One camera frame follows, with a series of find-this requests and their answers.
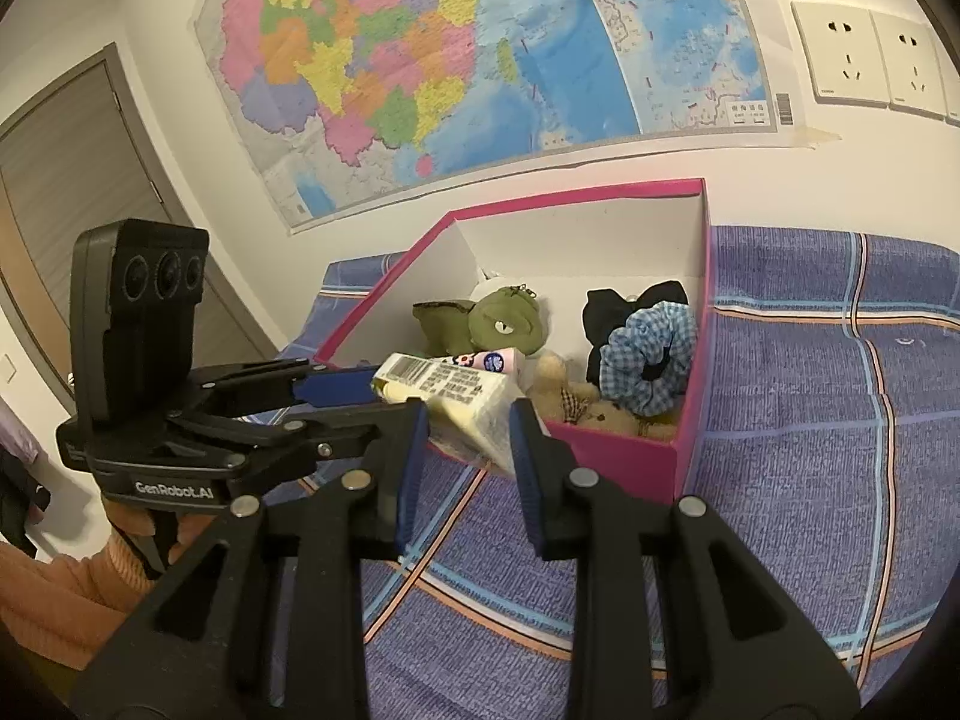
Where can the dark cloth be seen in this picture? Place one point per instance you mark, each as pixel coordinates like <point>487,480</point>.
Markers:
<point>15,495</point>

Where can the blue gingham scrunchie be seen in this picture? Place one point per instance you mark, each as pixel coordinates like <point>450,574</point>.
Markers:
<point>622,375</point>

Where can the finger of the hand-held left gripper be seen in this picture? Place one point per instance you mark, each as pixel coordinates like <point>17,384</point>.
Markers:
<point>315,439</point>
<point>330,388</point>

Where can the blue plaid bed sheet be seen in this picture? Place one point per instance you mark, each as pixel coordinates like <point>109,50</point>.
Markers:
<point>825,427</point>

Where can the brown bear plush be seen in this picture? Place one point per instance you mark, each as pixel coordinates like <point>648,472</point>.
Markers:
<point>577,401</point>

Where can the grey brown door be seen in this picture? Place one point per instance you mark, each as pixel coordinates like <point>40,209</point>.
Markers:
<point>75,165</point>

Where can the person's left forearm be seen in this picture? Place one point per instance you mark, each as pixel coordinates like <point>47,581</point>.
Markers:
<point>60,600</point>

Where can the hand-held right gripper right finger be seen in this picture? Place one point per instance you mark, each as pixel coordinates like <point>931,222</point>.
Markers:
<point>529,480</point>

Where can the white wall socket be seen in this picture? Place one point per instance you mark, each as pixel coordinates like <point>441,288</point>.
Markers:
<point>911,64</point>
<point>836,52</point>

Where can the colourful wall map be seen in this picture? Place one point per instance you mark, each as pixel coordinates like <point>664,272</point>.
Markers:
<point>420,52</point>

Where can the pink cardboard box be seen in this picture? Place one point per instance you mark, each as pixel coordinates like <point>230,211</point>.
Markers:
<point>637,465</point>

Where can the floral tissue packet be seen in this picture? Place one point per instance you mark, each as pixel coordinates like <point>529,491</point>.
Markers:
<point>491,361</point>

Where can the yellow tissue packet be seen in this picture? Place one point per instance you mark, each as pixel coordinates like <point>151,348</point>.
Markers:
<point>457,390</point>

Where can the black scrunchie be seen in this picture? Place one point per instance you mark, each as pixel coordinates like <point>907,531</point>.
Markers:
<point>607,311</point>

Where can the green frog plush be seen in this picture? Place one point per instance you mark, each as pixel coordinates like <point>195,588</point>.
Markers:
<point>510,322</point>

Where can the person's left hand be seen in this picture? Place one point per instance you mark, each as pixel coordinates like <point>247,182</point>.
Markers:
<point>120,521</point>

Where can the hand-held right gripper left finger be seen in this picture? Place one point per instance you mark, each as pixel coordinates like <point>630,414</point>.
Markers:
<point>409,480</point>

